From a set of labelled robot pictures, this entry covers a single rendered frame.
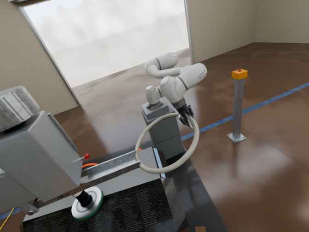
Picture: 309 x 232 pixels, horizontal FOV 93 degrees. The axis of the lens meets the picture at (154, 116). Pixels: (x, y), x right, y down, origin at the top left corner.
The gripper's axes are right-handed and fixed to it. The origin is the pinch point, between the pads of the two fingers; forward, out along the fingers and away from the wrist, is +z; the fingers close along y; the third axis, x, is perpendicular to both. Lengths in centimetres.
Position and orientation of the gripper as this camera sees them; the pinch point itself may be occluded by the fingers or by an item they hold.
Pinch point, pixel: (191, 123)
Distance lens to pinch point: 111.7
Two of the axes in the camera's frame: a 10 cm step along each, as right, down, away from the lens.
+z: 5.1, 6.4, 5.7
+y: -6.1, 7.4, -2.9
